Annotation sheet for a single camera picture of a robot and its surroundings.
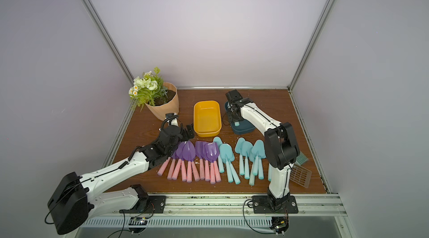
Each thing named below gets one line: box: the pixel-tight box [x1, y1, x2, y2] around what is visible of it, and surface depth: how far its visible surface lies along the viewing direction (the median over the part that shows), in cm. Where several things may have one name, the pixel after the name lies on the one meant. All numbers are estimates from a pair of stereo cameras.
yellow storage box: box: [193, 100, 222, 138], surface depth 105 cm
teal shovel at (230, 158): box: [227, 143, 241, 185], surface depth 87 cm
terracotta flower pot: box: [145, 81, 180, 121], surface depth 93 cm
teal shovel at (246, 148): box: [241, 140, 254, 180], surface depth 90 cm
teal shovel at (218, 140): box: [212, 136, 225, 174], surface depth 87 cm
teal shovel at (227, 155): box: [218, 143, 236, 183], surface depth 89 cm
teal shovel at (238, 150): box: [234, 137, 246, 176], surface depth 90 cm
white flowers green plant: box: [128, 66, 169, 113], surface depth 82 cm
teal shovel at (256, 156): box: [249, 139, 267, 187], surface depth 87 cm
